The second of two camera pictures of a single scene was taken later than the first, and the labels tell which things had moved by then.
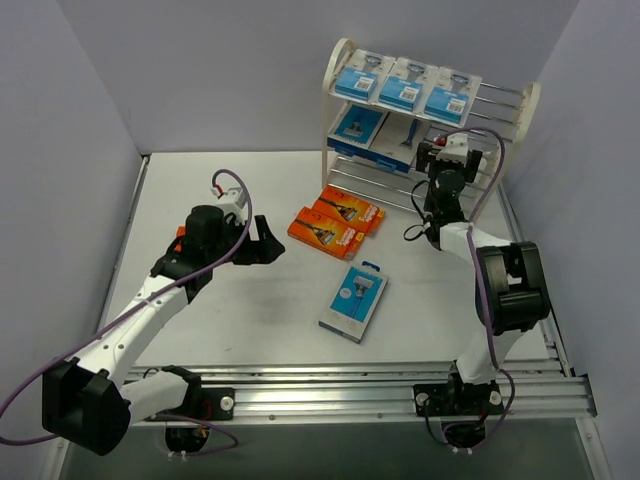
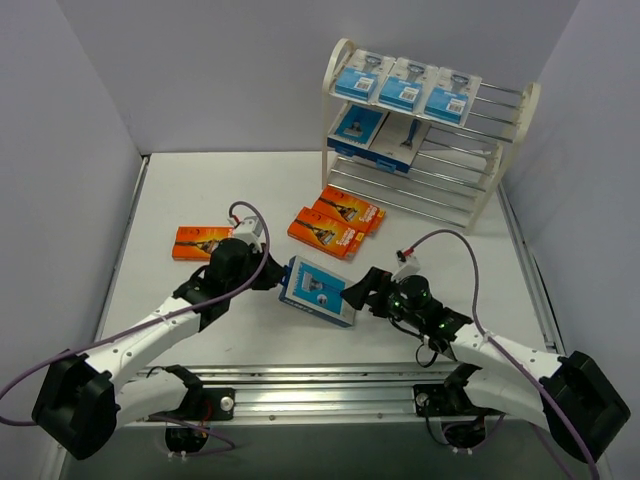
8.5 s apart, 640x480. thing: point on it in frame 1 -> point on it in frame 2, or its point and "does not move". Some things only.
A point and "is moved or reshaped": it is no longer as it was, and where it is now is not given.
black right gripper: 423,156 -> 378,290
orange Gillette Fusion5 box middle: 327,234 does not move
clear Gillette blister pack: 408,85 does not move
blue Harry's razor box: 353,299 is moved or reshaped
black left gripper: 248,244 -> 270,272
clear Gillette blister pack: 365,75 does not move
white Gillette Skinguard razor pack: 453,98 does not move
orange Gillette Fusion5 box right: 349,209 does not move
